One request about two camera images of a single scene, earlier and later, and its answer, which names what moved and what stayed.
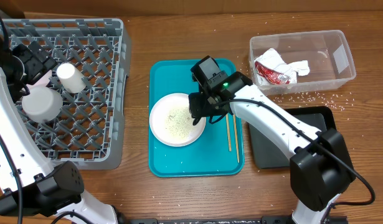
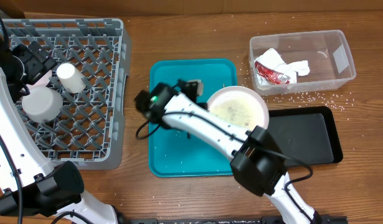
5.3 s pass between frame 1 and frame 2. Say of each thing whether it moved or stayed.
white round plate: moved
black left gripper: stayed
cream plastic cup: stayed
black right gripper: moved
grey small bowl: stayed
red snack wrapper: stayed
